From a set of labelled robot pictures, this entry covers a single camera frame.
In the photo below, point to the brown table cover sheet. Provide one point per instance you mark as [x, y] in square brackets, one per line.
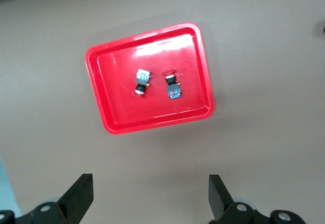
[254, 132]

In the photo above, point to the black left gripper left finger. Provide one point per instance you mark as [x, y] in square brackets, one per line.
[81, 196]

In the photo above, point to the red mushroom push button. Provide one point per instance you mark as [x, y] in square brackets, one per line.
[142, 81]
[174, 89]

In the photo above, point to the red plastic tray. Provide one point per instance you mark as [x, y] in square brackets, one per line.
[122, 64]

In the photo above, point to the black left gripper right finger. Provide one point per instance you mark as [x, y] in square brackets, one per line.
[218, 198]

